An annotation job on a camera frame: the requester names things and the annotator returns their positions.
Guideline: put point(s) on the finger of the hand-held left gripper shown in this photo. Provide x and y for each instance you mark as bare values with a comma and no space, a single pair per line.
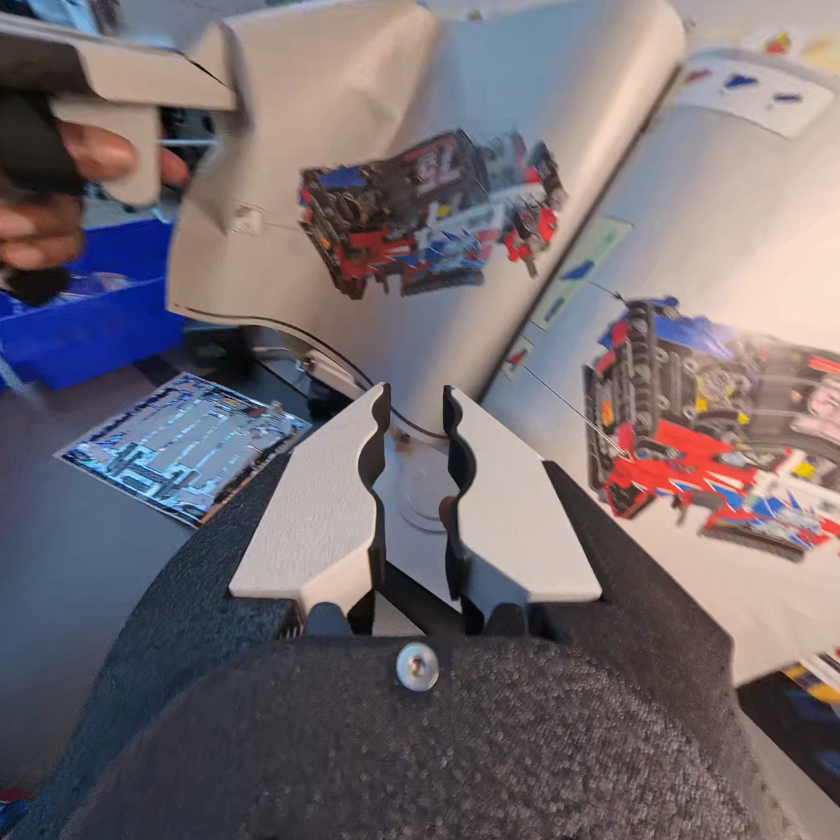
144,72

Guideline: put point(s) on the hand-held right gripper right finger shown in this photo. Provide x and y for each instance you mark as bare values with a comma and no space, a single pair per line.
518,525

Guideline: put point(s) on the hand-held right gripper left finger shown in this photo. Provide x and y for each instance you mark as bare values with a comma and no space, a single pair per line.
315,518

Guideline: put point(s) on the holographic sticker sheet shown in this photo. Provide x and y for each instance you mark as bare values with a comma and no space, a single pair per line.
177,446

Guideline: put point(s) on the lego instruction booklet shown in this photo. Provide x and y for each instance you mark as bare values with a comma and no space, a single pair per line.
367,85

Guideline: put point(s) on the dark lego set box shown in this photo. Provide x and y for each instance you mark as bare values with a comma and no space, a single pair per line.
800,735

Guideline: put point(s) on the person's left hand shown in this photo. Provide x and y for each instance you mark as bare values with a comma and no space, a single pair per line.
39,229

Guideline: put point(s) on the white metal book stand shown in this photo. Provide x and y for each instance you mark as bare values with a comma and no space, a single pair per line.
420,489

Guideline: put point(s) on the blue plastic bin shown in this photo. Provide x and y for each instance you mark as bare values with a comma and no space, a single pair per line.
85,334

